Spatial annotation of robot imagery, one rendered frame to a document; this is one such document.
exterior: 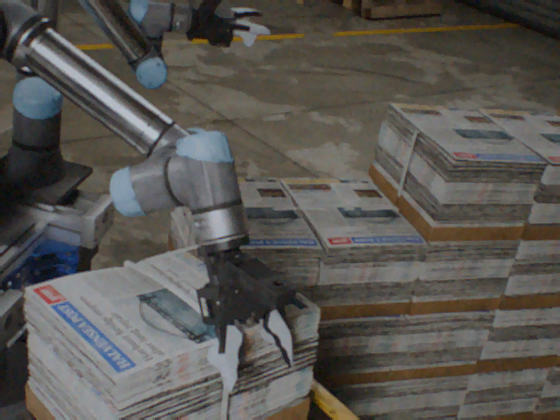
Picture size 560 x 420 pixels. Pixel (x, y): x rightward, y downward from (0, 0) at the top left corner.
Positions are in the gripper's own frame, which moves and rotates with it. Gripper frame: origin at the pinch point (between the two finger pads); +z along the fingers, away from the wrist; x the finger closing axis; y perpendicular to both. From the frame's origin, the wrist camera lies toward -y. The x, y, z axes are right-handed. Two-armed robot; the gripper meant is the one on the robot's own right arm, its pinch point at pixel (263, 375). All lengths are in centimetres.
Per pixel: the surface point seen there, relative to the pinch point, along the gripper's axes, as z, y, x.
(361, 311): 10, 61, -76
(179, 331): -8.3, 9.2, 6.4
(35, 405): 0.3, 35.6, 20.5
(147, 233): -19, 216, -106
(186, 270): -15.4, 23.5, -5.5
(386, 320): 15, 60, -84
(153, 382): -3.2, 5.8, 14.1
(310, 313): -5.1, 5.2, -15.0
